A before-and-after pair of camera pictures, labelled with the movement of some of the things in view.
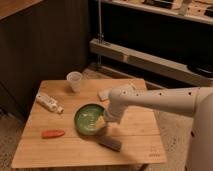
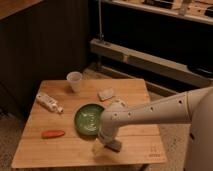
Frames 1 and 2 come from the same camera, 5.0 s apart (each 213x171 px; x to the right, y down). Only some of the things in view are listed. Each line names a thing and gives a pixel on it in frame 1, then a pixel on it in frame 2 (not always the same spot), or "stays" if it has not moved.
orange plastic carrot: (52, 134) stays
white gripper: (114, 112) to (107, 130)
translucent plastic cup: (74, 79) stays
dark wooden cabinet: (43, 42) stays
